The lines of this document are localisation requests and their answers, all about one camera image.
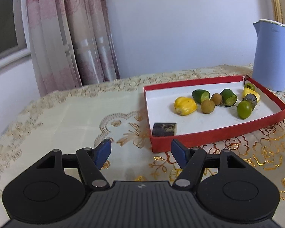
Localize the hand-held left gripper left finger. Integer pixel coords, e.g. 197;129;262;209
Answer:
36;138;112;190

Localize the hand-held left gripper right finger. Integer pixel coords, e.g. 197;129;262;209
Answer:
171;139;246;191

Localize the large dark sugarcane piece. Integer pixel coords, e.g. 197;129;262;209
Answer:
152;122;177;137

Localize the red shallow cardboard box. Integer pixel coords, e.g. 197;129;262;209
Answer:
143;75;285;153

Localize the small dark sugarcane piece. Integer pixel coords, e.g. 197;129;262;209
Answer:
244;93;258;112

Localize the small yellow jackfruit piece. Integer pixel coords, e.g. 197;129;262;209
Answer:
242;87;261;104

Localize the large yellow jackfruit piece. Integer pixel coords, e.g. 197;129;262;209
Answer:
174;96;197;116

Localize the large brown longan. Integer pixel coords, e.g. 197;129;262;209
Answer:
201;99;215;114

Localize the tapered green cucumber piece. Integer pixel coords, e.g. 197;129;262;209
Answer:
192;89;211;104

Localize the cylindrical green cucumber piece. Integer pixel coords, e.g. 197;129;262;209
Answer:
220;89;238;106

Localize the small brown longan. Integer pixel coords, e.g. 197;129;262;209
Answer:
211;93;223;105

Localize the blue electric kettle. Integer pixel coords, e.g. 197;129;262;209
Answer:
252;19;285;92

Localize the cream gold embroidered tablecloth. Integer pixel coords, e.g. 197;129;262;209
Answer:
0;64;285;228

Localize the pink floral curtain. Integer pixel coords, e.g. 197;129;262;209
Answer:
21;0;121;97

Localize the window with white frame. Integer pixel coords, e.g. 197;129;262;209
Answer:
0;0;32;75

